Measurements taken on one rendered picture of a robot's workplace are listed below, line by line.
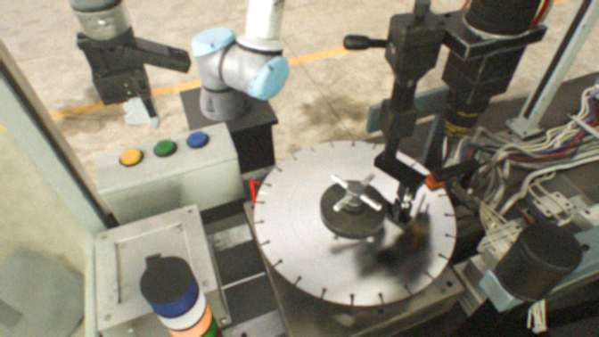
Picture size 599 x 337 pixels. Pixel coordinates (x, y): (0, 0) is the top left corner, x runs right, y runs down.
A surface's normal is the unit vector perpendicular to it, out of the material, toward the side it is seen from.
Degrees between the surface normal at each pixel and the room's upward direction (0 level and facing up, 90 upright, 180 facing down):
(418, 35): 90
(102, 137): 0
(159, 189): 90
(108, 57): 90
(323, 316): 0
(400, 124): 90
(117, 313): 0
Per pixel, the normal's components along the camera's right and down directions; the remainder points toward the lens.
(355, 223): -0.02, -0.60
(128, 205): 0.36, 0.68
